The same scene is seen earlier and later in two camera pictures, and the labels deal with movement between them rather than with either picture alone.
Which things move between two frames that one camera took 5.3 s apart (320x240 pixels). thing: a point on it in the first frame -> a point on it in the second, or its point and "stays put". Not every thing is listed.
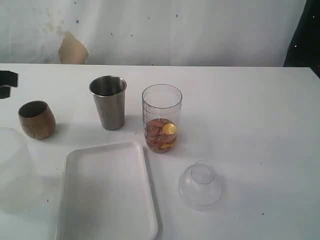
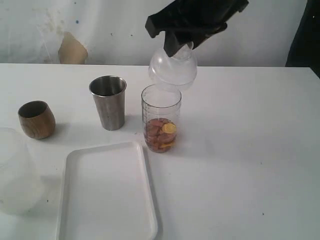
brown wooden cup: [37, 120] stays put
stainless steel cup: [109, 91] stays put
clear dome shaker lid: [200, 186] -> [176, 73]
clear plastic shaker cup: [161, 105] stays put
